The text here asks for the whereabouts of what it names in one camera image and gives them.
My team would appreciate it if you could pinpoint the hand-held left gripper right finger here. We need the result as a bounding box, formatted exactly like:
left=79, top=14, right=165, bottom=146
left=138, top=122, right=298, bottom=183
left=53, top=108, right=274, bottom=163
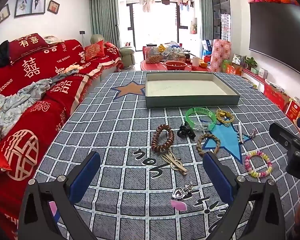
left=203, top=151, right=288, bottom=240

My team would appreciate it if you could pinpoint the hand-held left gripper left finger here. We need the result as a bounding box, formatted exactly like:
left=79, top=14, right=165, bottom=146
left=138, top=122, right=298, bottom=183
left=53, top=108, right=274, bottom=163
left=16, top=151, right=102, bottom=240

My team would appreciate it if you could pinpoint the pink yellow bead bracelet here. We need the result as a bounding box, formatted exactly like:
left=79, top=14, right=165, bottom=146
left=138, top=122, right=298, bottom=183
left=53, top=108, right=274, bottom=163
left=245, top=150, right=273, bottom=179

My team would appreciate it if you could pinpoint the silver metal hair clip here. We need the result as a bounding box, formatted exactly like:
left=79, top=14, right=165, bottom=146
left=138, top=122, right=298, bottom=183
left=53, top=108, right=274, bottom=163
left=237, top=121, right=245, bottom=144

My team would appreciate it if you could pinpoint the black hair claw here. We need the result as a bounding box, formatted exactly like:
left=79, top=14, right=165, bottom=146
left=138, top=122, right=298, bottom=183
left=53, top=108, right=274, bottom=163
left=177, top=124, right=196, bottom=140

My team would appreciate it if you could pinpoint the brown spiral hair tie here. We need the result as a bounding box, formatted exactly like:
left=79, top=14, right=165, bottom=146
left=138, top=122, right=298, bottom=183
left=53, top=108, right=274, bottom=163
left=151, top=124, right=175, bottom=153

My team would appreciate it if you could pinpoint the grey shallow tray box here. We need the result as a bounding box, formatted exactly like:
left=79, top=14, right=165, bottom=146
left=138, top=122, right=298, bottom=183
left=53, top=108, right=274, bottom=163
left=145, top=72, right=241, bottom=109

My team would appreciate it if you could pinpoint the red white gift box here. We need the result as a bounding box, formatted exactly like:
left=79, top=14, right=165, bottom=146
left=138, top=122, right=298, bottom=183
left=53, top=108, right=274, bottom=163
left=286, top=100, right=300, bottom=121

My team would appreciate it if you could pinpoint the silver heart brooch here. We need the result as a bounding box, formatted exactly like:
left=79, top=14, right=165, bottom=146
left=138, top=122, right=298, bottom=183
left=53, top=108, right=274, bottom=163
left=171, top=183, right=194, bottom=201

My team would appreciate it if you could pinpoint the beige bow hair clip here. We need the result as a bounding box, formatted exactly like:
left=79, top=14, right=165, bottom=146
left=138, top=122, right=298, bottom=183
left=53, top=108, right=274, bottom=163
left=161, top=151, right=188, bottom=176

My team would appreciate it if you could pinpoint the grey checked table cloth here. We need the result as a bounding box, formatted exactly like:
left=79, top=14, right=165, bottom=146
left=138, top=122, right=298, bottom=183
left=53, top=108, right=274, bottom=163
left=32, top=70, right=300, bottom=240

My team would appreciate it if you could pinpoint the large red gift box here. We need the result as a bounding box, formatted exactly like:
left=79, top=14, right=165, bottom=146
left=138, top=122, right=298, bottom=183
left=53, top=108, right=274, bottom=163
left=263, top=83, right=291, bottom=108

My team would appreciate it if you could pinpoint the green translucent bangle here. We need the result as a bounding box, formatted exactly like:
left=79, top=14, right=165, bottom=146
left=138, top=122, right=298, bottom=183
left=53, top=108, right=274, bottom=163
left=185, top=107, right=217, bottom=131

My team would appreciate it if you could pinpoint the grey twisted cloth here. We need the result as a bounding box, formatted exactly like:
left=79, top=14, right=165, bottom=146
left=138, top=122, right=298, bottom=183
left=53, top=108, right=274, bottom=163
left=51, top=69, right=76, bottom=83

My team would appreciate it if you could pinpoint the pale blue floral blanket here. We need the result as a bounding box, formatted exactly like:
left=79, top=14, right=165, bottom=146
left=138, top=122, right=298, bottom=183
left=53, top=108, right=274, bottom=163
left=0, top=78, right=53, bottom=145

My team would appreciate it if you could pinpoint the potted green plant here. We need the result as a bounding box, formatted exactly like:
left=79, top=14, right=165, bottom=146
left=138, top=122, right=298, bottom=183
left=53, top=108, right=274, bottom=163
left=242, top=56, right=258, bottom=68

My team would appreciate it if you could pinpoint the orange red gift bag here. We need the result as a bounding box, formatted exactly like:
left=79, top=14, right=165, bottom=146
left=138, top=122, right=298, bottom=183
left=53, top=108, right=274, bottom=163
left=226, top=65, right=243, bottom=76

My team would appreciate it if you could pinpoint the red printed sofa cover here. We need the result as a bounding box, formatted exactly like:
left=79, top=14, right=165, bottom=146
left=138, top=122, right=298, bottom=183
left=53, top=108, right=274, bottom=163
left=0, top=39, right=124, bottom=240

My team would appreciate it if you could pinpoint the red plastic colander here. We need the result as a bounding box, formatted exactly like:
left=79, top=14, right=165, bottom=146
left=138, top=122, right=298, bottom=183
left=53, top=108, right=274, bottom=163
left=164, top=60, right=187, bottom=71

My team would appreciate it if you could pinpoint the red gold patterned cushion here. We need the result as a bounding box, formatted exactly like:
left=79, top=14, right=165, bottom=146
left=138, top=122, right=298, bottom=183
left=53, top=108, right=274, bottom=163
left=84, top=42, right=106, bottom=62

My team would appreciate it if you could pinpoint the red patterned gift bag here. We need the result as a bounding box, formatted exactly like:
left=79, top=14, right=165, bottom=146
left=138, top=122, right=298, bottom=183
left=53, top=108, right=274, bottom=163
left=210, top=39, right=232, bottom=73

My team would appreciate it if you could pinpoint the pale green armchair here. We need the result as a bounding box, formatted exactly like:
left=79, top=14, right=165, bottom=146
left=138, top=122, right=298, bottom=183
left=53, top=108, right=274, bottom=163
left=90, top=34, right=136, bottom=67

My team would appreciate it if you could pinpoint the red round table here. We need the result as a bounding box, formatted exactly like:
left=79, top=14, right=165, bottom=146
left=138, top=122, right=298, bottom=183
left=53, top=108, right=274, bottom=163
left=140, top=60, right=212, bottom=73

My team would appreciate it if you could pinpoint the clear jar of nuts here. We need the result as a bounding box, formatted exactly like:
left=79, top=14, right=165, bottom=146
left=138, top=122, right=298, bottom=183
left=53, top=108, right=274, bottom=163
left=145, top=45, right=161, bottom=64

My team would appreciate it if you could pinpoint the red lettered pillow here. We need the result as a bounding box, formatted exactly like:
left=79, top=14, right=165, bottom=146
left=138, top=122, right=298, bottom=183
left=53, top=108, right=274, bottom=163
left=8, top=33, right=49, bottom=62

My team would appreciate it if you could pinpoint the green curtain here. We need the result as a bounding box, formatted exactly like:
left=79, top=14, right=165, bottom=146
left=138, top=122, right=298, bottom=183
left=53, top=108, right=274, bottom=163
left=199, top=0, right=213, bottom=43
left=89, top=0, right=118, bottom=47

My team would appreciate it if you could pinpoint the glass door cabinet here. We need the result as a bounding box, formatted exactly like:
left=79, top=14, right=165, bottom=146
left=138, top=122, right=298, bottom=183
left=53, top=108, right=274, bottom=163
left=212, top=0, right=231, bottom=42

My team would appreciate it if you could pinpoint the hanging laundry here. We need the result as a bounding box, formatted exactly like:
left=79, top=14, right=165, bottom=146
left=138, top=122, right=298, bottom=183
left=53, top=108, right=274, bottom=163
left=137, top=0, right=196, bottom=13

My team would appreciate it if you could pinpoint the brown braided bracelet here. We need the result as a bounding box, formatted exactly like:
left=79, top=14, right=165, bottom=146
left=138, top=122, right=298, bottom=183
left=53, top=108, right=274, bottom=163
left=196, top=133, right=221, bottom=156

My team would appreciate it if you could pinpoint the yellow duck hair tie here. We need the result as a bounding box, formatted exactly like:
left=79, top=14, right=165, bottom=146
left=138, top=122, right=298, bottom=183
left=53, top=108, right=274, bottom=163
left=216, top=109, right=234, bottom=126

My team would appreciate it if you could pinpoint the red low wall shelf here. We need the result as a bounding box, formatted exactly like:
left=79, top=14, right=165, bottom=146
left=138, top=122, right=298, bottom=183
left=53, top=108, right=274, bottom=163
left=241, top=67, right=300, bottom=121

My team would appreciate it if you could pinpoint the black wall television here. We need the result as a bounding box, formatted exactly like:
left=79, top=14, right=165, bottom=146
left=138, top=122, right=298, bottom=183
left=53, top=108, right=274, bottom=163
left=248, top=2, right=300, bottom=74

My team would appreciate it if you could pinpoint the small red photo frame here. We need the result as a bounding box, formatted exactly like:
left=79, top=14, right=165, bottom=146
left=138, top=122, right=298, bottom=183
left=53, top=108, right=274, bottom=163
left=47, top=0, right=60, bottom=14

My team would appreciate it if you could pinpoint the double wedding photo frame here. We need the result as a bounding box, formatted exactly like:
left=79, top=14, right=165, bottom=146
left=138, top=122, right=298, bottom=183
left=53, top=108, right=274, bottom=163
left=14, top=0, right=46, bottom=18

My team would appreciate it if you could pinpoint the dark slanted photo frame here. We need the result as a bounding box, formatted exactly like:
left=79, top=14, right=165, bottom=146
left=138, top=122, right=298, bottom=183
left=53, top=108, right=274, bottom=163
left=0, top=4, right=11, bottom=27

